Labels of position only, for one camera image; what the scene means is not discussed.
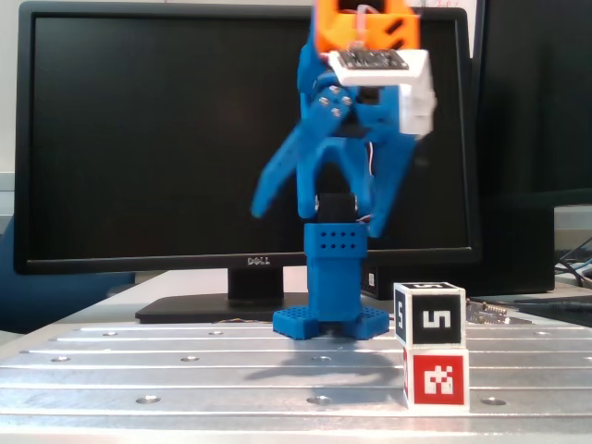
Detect thin black cables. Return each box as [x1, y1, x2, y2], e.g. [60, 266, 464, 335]
[554, 238, 592, 284]

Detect red white black servo cable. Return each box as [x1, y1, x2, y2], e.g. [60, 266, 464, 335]
[353, 3, 374, 50]
[360, 142, 378, 226]

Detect blue upholstered chair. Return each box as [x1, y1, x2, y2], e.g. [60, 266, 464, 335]
[0, 216, 138, 335]

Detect blue gripper body with servo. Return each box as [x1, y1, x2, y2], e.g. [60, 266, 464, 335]
[298, 43, 402, 144]

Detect thick black cable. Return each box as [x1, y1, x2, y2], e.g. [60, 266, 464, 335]
[512, 298, 592, 318]

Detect black Dell monitor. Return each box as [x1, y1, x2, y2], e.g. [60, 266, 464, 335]
[12, 0, 482, 325]

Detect red cube with white marker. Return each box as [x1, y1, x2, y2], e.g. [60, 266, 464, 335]
[401, 346, 471, 411]

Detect black cube with white marker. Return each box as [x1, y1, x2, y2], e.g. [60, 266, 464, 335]
[392, 281, 467, 349]

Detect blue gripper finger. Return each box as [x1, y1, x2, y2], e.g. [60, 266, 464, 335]
[368, 136, 420, 238]
[251, 85, 358, 218]

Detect aluminium slotted base plate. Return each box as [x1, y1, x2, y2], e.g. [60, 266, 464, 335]
[0, 321, 592, 438]

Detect black monitor without logo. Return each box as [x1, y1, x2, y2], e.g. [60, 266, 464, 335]
[475, 0, 592, 207]

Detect white camera mount with board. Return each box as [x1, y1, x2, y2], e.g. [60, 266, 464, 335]
[327, 48, 438, 140]

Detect small loose circuit board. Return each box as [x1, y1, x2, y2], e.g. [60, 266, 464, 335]
[464, 299, 512, 326]

